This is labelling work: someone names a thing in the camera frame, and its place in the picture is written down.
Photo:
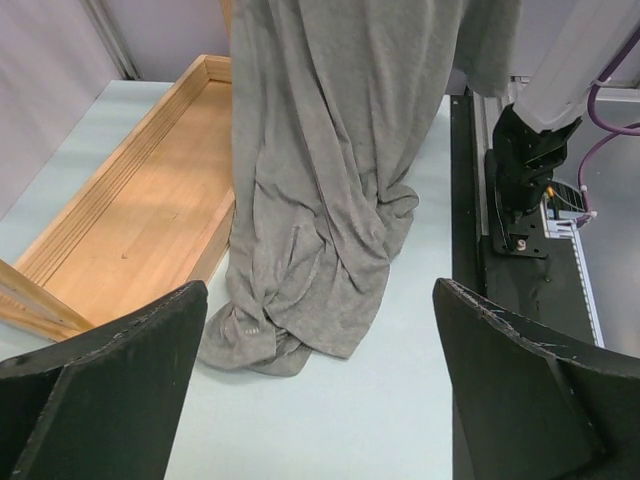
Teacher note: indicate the grey t shirt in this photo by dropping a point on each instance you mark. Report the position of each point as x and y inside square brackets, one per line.
[331, 103]

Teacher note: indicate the light blue slotted cable duct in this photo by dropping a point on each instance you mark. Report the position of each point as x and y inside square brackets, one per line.
[563, 214]

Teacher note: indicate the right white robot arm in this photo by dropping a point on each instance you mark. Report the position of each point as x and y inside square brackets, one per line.
[595, 39]

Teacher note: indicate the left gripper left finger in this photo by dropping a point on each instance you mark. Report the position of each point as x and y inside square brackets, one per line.
[104, 404]

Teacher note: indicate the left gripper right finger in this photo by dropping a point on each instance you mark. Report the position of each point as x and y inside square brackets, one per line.
[535, 403]

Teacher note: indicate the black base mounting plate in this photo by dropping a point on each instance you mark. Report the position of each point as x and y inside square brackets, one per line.
[545, 290]

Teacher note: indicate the wooden clothes rack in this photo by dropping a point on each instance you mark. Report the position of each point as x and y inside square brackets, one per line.
[155, 215]

